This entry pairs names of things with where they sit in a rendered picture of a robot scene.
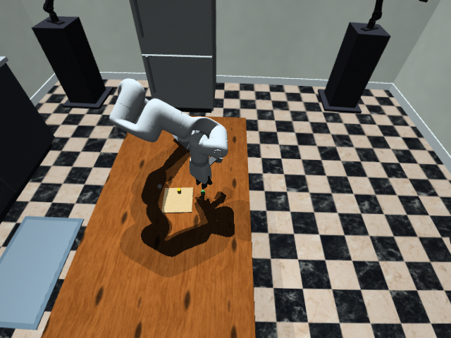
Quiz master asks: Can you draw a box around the beige mat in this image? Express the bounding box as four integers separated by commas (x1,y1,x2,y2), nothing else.
162,187,193,213

